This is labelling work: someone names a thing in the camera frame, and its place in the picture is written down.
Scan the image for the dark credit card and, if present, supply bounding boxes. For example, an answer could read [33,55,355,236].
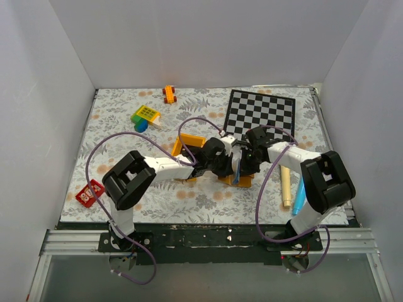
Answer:
[232,150,242,186]

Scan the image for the tan leather card holder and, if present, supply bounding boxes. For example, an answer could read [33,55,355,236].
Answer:
[218,174,254,188]

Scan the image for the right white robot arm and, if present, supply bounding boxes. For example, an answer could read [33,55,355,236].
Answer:
[240,125,356,250]

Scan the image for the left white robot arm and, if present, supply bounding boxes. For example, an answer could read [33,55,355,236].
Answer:
[102,135,237,252]

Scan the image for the yellow plastic bin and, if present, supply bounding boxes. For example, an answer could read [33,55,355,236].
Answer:
[169,133,207,182]

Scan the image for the beige toy microphone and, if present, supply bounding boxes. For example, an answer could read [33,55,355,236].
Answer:
[280,165,292,209]

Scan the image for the black white chessboard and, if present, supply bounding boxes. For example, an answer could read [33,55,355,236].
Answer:
[224,89,296,142]

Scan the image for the blue toy microphone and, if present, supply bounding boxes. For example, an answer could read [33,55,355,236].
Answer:
[292,177,306,216]

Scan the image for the floral table mat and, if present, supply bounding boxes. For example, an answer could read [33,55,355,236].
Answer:
[61,87,347,226]

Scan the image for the orange toy car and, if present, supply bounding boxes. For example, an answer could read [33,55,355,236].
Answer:
[162,85,177,104]

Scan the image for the yellow green toy block house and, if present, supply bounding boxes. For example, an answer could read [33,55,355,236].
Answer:
[130,105,162,133]

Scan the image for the red toy block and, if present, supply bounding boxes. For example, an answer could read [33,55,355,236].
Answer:
[75,179,105,208]

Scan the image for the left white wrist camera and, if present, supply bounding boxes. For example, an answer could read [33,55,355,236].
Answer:
[220,135,237,156]

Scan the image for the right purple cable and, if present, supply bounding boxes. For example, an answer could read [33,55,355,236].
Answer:
[254,125,331,274]

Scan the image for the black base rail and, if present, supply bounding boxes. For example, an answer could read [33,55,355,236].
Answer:
[98,223,323,266]

